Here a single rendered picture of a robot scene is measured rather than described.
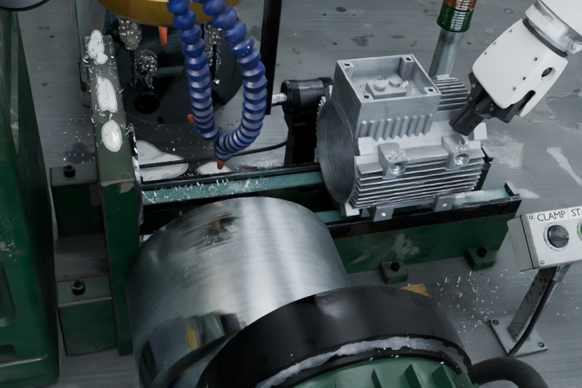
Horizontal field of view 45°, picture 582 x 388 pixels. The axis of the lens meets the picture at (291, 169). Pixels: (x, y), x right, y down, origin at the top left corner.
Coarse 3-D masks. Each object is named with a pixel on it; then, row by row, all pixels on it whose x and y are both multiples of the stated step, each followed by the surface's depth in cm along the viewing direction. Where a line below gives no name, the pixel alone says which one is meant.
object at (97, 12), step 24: (96, 0) 115; (96, 24) 112; (120, 24) 106; (144, 24) 107; (120, 48) 108; (144, 48) 109; (168, 48) 111; (120, 72) 111; (144, 72) 108; (168, 72) 114; (240, 72) 118; (144, 96) 115; (168, 96) 117; (216, 96) 119; (144, 120) 120; (168, 120) 121
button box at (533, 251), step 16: (576, 208) 92; (512, 224) 94; (528, 224) 90; (544, 224) 91; (560, 224) 91; (576, 224) 92; (512, 240) 94; (528, 240) 90; (544, 240) 90; (576, 240) 91; (528, 256) 91; (544, 256) 89; (560, 256) 90; (576, 256) 90
